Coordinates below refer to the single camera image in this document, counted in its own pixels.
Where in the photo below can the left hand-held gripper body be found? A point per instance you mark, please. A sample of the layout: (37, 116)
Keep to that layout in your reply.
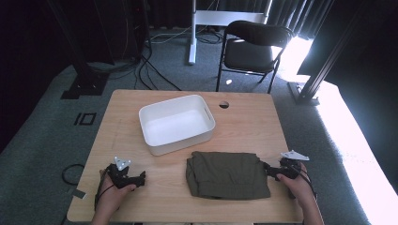
(119, 178)

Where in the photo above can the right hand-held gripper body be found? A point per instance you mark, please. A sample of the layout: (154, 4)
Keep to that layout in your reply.
(291, 167)

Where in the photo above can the olive green garment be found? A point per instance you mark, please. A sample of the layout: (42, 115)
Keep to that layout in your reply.
(226, 175)

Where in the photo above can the white plastic bin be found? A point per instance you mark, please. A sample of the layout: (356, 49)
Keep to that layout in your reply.
(176, 125)

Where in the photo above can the person's left hand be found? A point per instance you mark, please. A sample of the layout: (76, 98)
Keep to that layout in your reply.
(112, 195)

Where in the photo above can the person's right hand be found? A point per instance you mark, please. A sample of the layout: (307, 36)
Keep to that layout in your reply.
(295, 187)

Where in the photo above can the grey tape piece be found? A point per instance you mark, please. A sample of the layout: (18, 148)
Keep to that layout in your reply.
(79, 194)

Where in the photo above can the black aluminium profile stand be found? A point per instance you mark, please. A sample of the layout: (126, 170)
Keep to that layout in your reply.
(319, 68)

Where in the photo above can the black metal stand with base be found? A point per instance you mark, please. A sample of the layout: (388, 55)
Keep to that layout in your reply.
(84, 78)

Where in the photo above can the black folding chair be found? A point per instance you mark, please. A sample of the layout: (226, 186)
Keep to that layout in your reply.
(250, 53)

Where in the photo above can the dark curtain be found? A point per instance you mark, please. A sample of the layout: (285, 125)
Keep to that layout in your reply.
(291, 14)

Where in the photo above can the white metal desk frame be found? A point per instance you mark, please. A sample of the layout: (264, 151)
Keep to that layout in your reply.
(219, 18)

